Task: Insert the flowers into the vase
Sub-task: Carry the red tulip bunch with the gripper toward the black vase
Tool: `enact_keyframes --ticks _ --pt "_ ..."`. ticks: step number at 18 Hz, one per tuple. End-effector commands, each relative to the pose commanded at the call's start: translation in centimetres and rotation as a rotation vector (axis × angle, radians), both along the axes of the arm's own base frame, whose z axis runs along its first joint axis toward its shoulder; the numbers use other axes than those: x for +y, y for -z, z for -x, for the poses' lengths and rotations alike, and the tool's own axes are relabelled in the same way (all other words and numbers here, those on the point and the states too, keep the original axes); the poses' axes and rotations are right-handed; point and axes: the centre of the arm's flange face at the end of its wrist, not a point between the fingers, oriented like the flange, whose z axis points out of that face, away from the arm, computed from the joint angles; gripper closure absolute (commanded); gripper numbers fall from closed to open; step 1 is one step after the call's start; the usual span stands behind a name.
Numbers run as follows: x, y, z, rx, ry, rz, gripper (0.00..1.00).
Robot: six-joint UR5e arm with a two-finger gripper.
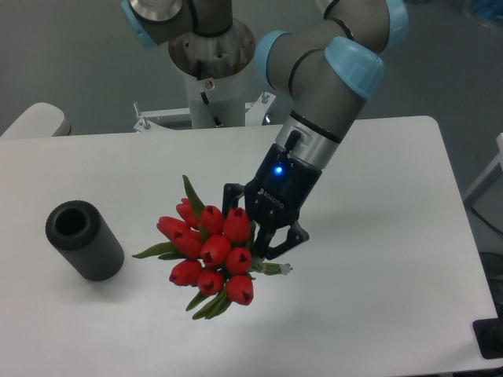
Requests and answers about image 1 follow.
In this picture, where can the black box at table edge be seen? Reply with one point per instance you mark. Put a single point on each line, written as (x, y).
(488, 333)

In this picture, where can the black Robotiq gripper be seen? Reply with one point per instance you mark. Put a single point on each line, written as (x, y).
(273, 199)

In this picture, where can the white metal base bracket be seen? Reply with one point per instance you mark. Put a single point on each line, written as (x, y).
(252, 114)

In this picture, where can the beige chair backrest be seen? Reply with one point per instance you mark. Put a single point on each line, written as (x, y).
(39, 120)

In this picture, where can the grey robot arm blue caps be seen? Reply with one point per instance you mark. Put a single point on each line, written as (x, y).
(329, 71)

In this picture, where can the blue plastic bag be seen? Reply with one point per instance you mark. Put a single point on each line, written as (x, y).
(486, 12)

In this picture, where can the red tulip bouquet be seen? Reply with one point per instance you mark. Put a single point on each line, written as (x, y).
(215, 254)

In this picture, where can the dark grey ribbed vase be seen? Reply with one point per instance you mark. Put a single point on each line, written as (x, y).
(81, 235)

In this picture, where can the white furniture frame right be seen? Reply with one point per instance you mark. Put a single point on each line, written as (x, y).
(489, 175)

